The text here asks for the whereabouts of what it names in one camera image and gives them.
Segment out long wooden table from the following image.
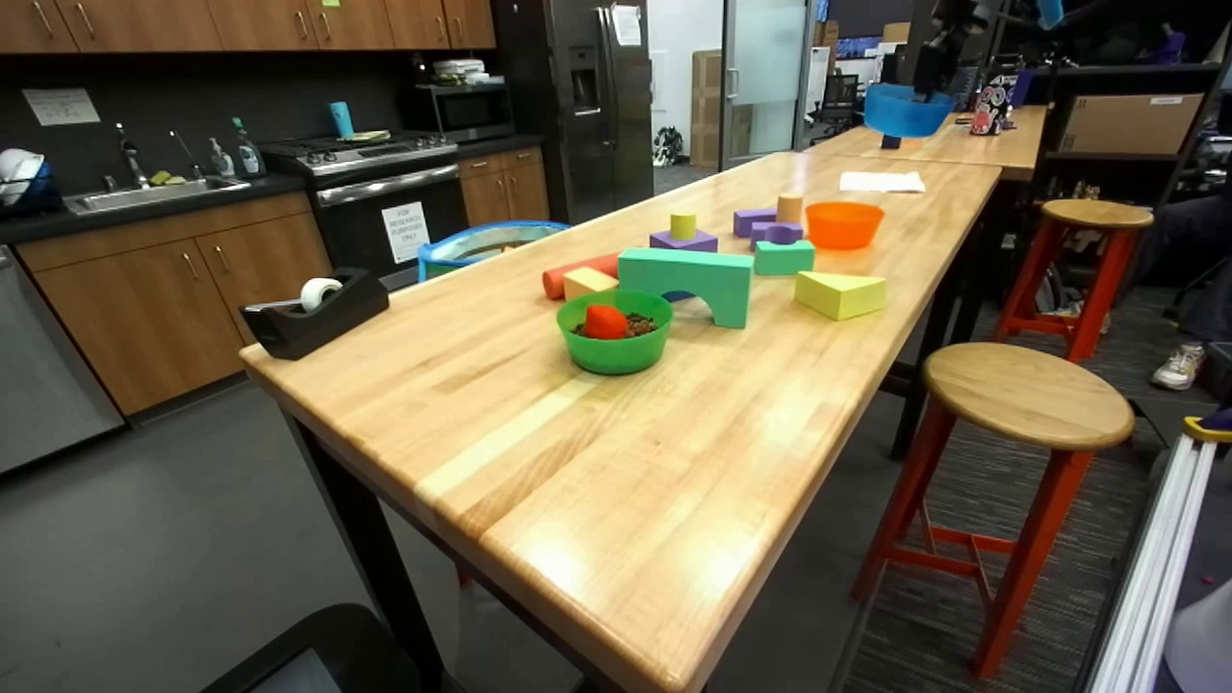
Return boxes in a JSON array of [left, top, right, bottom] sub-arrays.
[[239, 141, 1006, 693]]

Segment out small green foam block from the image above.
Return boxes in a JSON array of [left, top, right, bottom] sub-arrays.
[[752, 235, 820, 282]]

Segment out wooden cabinet beside stove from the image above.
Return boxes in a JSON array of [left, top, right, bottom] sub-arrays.
[[453, 141, 556, 226]]

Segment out purple flat foam block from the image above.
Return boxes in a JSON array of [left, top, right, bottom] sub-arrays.
[[648, 226, 724, 259]]

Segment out brown cardboard board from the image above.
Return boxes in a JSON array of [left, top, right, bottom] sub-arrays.
[[1056, 91, 1210, 160]]

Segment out red toy in bowl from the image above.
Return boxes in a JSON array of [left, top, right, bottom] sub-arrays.
[[580, 301, 635, 341]]

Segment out small colourful figure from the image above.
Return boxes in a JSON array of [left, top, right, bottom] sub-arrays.
[[965, 72, 1016, 137]]

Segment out black tape dispenser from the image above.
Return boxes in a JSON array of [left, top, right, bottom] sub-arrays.
[[239, 267, 391, 363]]

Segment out steel stove with oven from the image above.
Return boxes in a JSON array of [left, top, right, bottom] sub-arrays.
[[296, 127, 475, 282]]

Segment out wooden stool red legs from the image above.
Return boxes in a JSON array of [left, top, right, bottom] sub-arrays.
[[849, 337, 1138, 686], [998, 191, 1159, 364]]

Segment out stacked white plates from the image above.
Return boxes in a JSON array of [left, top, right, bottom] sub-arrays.
[[432, 54, 491, 86]]

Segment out green plastic bowl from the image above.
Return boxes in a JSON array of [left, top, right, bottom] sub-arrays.
[[556, 283, 678, 381]]

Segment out steel dishwasher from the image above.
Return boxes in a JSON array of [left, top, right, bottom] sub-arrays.
[[0, 241, 127, 476]]

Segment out white paper sheet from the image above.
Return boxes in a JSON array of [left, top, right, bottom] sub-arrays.
[[837, 170, 926, 195]]

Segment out dark steel refrigerator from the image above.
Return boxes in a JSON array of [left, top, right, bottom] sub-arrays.
[[491, 0, 660, 222]]

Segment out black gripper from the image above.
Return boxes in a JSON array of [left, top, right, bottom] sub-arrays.
[[901, 0, 987, 101]]

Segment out blue plastic bowl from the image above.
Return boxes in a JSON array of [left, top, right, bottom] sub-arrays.
[[857, 81, 959, 141]]

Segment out white tape roll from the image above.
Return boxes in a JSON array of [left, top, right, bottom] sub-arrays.
[[296, 273, 345, 312]]

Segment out wooden cabinet under sink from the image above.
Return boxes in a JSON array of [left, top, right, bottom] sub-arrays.
[[10, 190, 336, 415]]

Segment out steel microwave oven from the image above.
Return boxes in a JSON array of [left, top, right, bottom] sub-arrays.
[[411, 75, 515, 141]]

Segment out white paper on oven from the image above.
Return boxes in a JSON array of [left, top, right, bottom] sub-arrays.
[[379, 195, 434, 267]]

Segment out steel kitchen sink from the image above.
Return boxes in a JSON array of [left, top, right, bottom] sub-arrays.
[[59, 120, 255, 214]]

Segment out wooden upper cabinets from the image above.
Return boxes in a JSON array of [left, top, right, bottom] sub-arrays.
[[0, 0, 499, 59]]

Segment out teal arch foam block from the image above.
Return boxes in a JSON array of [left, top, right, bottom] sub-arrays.
[[616, 246, 760, 331]]

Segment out orange plastic bowl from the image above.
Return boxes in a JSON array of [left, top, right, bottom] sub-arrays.
[[805, 199, 891, 252]]

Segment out yellow wedge foam block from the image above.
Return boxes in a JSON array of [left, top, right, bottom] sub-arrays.
[[790, 267, 893, 324]]

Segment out white sneaker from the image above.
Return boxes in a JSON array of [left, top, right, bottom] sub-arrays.
[[1146, 341, 1210, 396]]

